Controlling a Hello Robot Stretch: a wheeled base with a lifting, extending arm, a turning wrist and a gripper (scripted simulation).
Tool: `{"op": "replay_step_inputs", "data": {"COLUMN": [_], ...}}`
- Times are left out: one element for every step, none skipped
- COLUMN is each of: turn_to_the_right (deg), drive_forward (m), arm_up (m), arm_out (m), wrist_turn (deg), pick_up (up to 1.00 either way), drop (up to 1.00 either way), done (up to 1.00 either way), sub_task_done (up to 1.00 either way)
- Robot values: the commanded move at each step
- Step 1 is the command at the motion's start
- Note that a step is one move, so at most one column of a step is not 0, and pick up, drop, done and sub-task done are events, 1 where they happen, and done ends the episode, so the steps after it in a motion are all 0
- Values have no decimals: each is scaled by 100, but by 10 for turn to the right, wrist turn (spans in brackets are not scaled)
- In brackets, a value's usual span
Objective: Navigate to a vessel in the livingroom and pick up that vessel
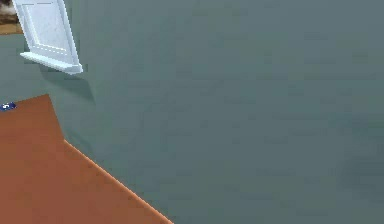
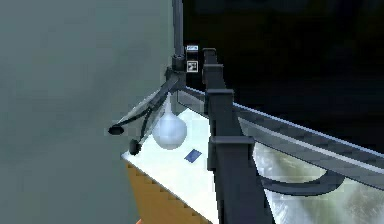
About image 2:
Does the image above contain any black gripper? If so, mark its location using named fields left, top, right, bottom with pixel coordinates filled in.
left=107, top=54, right=188, bottom=157

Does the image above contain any white round vase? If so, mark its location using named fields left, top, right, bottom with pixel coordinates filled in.
left=151, top=94, right=189, bottom=151

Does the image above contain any small blue card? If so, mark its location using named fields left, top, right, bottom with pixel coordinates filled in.
left=183, top=148, right=204, bottom=165

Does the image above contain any white top orange table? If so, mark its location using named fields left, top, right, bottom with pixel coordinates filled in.
left=120, top=106, right=384, bottom=224

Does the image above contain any black television set grey frame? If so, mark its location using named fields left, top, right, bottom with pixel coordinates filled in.
left=171, top=0, right=384, bottom=198

